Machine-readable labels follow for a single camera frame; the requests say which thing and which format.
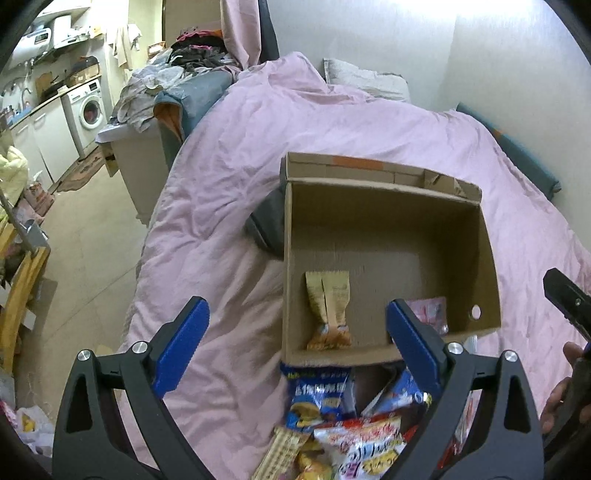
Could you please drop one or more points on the grey white pillow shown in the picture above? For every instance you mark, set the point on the grey white pillow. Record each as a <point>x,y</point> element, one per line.
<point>385,85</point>

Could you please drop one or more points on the pink bed duvet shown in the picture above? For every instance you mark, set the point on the pink bed duvet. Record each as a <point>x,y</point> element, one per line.
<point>232,394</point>

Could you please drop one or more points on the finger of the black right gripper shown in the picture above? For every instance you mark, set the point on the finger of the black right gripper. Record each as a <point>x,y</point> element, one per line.
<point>570,300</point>

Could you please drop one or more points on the blue white snack bag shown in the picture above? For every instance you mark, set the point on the blue white snack bag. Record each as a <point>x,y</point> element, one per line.
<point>401,392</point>

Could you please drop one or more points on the white red chips bag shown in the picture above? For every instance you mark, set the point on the white red chips bag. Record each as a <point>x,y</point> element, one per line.
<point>362,448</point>

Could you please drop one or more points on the pink small snack packet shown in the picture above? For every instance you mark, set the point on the pink small snack packet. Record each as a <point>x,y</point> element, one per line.
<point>433,312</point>

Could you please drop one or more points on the dark grey cushion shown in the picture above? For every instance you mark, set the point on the dark grey cushion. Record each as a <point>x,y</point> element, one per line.
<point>266,223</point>

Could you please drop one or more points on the brown floor mat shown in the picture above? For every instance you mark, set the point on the brown floor mat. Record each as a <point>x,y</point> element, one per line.
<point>81,172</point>

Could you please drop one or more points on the brown cardboard box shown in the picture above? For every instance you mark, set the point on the brown cardboard box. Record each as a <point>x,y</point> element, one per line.
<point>401,232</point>

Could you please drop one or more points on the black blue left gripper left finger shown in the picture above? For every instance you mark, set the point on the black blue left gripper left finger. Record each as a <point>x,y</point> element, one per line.
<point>90,439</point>

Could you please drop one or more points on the teal bolster cushion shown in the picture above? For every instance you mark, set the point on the teal bolster cushion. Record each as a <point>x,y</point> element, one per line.
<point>522,158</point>

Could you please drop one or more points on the person right hand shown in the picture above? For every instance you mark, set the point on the person right hand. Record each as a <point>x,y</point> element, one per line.
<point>572,353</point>

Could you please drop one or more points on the blue biscuit snack bag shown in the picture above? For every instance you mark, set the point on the blue biscuit snack bag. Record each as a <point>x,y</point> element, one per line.
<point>318,395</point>

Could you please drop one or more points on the beige waffle snack pack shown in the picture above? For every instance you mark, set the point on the beige waffle snack pack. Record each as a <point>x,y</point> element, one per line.
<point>284,448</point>

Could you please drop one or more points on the gold wrapped snack bar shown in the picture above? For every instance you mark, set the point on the gold wrapped snack bar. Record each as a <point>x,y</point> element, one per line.
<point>329,293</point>

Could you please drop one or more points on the white washing machine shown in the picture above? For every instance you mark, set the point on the white washing machine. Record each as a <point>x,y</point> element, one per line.
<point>85,115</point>

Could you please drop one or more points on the white kitchen cabinets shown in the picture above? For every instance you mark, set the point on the white kitchen cabinets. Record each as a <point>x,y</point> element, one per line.
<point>45,140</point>

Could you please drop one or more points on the white plastic bag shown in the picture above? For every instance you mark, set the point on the white plastic bag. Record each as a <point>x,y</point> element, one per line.
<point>35,430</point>

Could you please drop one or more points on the yellow wooden chair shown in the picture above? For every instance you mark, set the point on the yellow wooden chair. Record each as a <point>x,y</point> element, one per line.
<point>22,264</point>

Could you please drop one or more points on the yellow chips bag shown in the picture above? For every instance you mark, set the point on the yellow chips bag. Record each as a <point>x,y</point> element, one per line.
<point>311,464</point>

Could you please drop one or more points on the white side cabinet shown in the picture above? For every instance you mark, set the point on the white side cabinet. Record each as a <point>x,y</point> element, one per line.
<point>141,160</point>

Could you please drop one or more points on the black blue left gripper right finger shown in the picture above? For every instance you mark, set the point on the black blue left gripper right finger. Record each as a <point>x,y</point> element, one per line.
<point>482,423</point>

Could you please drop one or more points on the pile of clothes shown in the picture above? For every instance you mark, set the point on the pile of clothes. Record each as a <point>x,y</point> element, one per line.
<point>194,53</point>

